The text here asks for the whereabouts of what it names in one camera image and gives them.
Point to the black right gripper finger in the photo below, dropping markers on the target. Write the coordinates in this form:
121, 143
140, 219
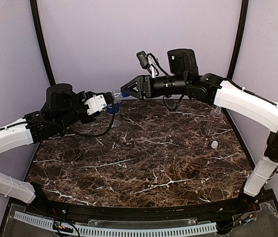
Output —
126, 92
135, 83

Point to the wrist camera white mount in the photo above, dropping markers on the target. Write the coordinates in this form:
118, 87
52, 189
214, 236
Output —
95, 103
148, 63

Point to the white flip bottle cap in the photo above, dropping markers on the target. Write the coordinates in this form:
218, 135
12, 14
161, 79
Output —
214, 144

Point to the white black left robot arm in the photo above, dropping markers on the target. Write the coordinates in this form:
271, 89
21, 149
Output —
63, 108

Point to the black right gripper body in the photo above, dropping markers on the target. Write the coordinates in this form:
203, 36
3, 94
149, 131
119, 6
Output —
146, 86

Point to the pepsi bottle blue label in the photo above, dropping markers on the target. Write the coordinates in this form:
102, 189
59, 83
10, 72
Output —
118, 95

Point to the black frame post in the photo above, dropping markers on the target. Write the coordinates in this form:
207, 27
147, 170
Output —
41, 41
238, 39

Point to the white slotted cable duct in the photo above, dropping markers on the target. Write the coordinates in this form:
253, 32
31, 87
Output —
105, 228

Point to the black right rear frame post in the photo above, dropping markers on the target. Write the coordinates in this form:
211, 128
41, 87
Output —
238, 39

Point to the large clear plastic bottle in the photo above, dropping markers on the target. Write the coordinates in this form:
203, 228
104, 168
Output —
214, 120

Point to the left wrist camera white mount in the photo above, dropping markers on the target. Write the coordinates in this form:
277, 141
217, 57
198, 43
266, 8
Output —
95, 103

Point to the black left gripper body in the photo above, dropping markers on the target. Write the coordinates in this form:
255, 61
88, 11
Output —
110, 99

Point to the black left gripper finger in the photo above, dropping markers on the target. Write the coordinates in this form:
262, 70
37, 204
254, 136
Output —
113, 108
110, 95

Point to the black left rear frame post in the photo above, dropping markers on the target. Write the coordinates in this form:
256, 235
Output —
41, 41

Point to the black front table rail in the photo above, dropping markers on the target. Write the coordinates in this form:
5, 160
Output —
216, 211

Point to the small water bottle blue label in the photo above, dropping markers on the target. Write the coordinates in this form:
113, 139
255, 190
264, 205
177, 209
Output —
117, 119

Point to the black right table edge rail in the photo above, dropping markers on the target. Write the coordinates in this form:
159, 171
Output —
240, 138

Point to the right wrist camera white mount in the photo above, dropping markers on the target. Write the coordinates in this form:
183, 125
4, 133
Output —
148, 63

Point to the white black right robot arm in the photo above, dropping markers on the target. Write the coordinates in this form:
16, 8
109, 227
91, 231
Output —
218, 91

